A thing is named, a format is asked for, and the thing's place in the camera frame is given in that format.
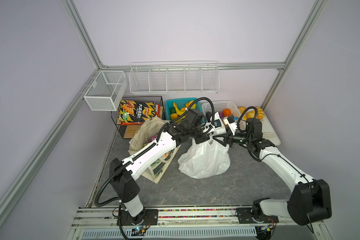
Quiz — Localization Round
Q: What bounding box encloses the white plastic grocery bag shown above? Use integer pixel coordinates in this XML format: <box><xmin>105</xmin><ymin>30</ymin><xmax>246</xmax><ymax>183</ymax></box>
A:
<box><xmin>178</xmin><ymin>139</ymin><xmax>231</xmax><ymax>179</ymax></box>

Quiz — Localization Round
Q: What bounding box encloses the cream canvas tote bag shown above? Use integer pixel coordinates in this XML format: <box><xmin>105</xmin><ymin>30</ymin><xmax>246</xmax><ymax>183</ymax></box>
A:
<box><xmin>127</xmin><ymin>117</ymin><xmax>178</xmax><ymax>184</ymax></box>

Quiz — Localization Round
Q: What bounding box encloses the purple snack bag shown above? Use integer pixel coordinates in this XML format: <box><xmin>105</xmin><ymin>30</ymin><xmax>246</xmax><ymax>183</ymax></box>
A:
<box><xmin>148</xmin><ymin>135</ymin><xmax>158</xmax><ymax>143</ymax></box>

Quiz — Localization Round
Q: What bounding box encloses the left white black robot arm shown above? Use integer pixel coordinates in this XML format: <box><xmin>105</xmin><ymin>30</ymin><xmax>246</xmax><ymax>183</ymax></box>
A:
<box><xmin>93</xmin><ymin>97</ymin><xmax>225</xmax><ymax>224</ymax></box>

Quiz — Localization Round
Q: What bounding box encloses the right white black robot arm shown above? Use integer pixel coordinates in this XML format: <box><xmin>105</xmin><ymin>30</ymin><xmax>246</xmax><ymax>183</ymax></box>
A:
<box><xmin>211</xmin><ymin>112</ymin><xmax>332</xmax><ymax>226</ymax></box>

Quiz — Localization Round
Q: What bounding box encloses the croissant top left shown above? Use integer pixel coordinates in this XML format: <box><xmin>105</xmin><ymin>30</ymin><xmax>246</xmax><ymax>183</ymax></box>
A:
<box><xmin>238</xmin><ymin>106</ymin><xmax>247</xmax><ymax>114</ymax></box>

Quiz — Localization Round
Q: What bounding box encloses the croissant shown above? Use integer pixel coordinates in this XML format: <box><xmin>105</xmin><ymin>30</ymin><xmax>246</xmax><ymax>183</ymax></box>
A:
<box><xmin>257</xmin><ymin>107</ymin><xmax>265</xmax><ymax>121</ymax></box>
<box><xmin>246</xmin><ymin>111</ymin><xmax>256</xmax><ymax>119</ymax></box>
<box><xmin>238</xmin><ymin>106</ymin><xmax>247</xmax><ymax>114</ymax></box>

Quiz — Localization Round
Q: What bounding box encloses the white plastic vegetable basket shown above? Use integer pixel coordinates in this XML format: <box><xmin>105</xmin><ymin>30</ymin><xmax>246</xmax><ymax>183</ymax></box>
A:
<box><xmin>201</xmin><ymin>100</ymin><xmax>241</xmax><ymax>136</ymax></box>

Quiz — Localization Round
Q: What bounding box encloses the croissant middle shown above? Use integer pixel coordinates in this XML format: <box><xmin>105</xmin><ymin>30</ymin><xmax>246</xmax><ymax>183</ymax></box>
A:
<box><xmin>246</xmin><ymin>111</ymin><xmax>256</xmax><ymax>119</ymax></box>

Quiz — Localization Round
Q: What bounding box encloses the single yellow banana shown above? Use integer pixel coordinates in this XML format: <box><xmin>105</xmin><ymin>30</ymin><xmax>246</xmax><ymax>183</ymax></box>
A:
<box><xmin>173</xmin><ymin>101</ymin><xmax>197</xmax><ymax>116</ymax></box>

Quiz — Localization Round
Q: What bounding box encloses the white tray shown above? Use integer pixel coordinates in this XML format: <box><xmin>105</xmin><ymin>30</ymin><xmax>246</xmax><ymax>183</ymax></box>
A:
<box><xmin>237</xmin><ymin>106</ymin><xmax>281</xmax><ymax>147</ymax></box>

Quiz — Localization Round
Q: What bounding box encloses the croissant right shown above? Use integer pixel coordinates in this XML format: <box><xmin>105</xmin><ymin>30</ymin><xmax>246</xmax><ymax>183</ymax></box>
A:
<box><xmin>257</xmin><ymin>107</ymin><xmax>265</xmax><ymax>121</ymax></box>

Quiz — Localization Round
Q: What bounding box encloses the teal plastic fruit basket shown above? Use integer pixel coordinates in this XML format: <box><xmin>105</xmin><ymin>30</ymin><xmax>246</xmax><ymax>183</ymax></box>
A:
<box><xmin>165</xmin><ymin>98</ymin><xmax>197</xmax><ymax>120</ymax></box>

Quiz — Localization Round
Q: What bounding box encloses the black yellow chips bag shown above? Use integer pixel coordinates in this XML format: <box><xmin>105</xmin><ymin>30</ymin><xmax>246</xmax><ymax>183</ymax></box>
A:
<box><xmin>118</xmin><ymin>100</ymin><xmax>157</xmax><ymax>125</ymax></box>

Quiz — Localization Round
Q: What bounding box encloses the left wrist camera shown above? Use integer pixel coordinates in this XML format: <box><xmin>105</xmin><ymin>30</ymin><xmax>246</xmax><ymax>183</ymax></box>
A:
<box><xmin>202</xmin><ymin>120</ymin><xmax>223</xmax><ymax>135</ymax></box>

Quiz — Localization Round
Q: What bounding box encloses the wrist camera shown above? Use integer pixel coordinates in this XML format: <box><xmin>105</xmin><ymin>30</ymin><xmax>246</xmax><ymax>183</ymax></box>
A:
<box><xmin>202</xmin><ymin>120</ymin><xmax>223</xmax><ymax>135</ymax></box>
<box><xmin>223</xmin><ymin>115</ymin><xmax>238</xmax><ymax>135</ymax></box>

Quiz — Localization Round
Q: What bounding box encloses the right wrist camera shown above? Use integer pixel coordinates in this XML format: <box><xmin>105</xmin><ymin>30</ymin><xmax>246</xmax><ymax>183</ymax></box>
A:
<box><xmin>223</xmin><ymin>115</ymin><xmax>238</xmax><ymax>135</ymax></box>

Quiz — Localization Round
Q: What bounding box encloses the white wire wall rack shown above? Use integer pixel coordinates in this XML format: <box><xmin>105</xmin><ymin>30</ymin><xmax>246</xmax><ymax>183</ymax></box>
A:
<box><xmin>129</xmin><ymin>61</ymin><xmax>220</xmax><ymax>94</ymax></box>

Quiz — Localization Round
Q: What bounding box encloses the black wire wooden shelf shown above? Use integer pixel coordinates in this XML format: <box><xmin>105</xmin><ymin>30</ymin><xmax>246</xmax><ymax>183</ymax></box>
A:
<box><xmin>111</xmin><ymin>96</ymin><xmax>164</xmax><ymax>139</ymax></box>

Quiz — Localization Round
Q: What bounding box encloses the white mesh wall basket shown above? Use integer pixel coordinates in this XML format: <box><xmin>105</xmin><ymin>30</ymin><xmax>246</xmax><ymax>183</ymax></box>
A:
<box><xmin>84</xmin><ymin>70</ymin><xmax>128</xmax><ymax>112</ymax></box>

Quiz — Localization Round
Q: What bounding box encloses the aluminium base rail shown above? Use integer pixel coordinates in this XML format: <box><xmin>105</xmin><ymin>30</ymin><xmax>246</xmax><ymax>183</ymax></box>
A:
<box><xmin>67</xmin><ymin>206</ymin><xmax>332</xmax><ymax>240</ymax></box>

